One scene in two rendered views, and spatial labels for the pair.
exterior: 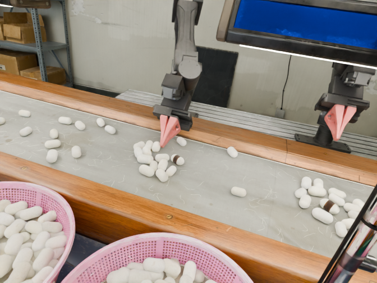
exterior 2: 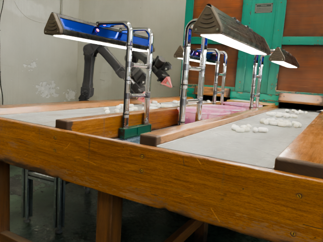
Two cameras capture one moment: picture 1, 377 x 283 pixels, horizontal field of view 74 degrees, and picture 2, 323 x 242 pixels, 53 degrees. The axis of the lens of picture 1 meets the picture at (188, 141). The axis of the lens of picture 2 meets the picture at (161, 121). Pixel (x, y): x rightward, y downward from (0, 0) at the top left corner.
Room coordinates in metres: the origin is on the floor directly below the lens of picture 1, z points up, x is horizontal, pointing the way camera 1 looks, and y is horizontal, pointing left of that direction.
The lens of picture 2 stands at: (-0.02, 1.88, 0.92)
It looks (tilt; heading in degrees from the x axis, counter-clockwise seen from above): 8 degrees down; 285
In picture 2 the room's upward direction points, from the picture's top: 4 degrees clockwise
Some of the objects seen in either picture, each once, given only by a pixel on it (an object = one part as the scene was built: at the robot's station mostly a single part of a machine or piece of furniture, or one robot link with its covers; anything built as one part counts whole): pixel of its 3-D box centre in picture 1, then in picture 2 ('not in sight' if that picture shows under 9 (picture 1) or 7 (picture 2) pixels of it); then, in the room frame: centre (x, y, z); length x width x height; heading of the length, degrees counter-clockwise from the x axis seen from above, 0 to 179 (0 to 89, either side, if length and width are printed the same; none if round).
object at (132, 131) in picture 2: not in sight; (122, 79); (0.50, 0.64, 0.90); 0.20 x 0.19 x 0.45; 76
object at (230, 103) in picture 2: not in sight; (242, 110); (0.04, -0.43, 0.72); 0.27 x 0.27 x 0.10
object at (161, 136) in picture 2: not in sight; (240, 123); (0.02, 0.20, 0.71); 1.81 x 0.05 x 0.11; 76
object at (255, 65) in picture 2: not in sight; (269, 87); (-0.12, -0.21, 0.90); 0.20 x 0.19 x 0.45; 76
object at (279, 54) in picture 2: not in sight; (286, 58); (-0.19, -0.19, 1.08); 0.62 x 0.08 x 0.07; 76
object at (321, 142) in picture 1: (325, 135); not in sight; (0.90, -0.52, 0.71); 0.20 x 0.07 x 0.08; 81
